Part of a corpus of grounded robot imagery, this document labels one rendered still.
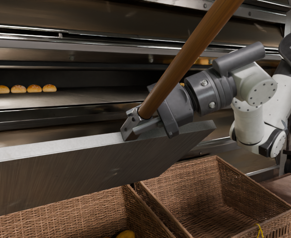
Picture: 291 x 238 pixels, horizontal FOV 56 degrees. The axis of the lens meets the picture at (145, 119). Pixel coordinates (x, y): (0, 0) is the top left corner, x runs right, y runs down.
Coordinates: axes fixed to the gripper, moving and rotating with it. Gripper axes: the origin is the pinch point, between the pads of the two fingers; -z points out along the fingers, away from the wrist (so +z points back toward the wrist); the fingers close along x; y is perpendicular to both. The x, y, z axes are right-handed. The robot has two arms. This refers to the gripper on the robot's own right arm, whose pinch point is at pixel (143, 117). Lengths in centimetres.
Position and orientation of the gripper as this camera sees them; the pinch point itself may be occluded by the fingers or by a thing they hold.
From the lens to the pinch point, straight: 57.3
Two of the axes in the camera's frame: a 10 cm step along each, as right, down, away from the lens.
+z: 9.3, -3.8, 0.1
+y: -1.4, -3.8, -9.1
